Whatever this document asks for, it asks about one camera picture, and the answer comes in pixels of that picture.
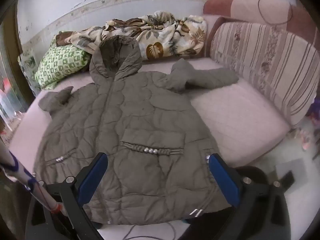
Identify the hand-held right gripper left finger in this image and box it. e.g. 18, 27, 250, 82
30, 152, 108, 240

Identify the grey floor cable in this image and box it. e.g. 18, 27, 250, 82
125, 224, 180, 240

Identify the thin dark cord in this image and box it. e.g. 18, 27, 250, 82
258, 0, 292, 26

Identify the pink sofa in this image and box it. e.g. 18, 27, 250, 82
9, 0, 320, 170

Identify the striped floral sofa cushion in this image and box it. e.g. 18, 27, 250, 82
210, 22, 320, 128

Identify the small pink object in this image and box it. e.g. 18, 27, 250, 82
297, 127, 313, 150

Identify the leaf print blanket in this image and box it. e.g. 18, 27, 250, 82
56, 10, 207, 60

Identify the grey quilted hooded jacket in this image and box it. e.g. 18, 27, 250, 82
32, 35, 239, 225

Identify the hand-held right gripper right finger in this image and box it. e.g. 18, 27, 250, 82
180, 153, 288, 240

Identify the brown wooden door frame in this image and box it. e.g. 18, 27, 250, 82
5, 5, 33, 100

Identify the white pillow with green print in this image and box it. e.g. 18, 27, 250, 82
17, 49, 42, 95

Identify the green patterned pillow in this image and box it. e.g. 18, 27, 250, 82
35, 31, 92, 89

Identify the white rod with blue marks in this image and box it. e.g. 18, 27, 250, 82
0, 142, 63, 214

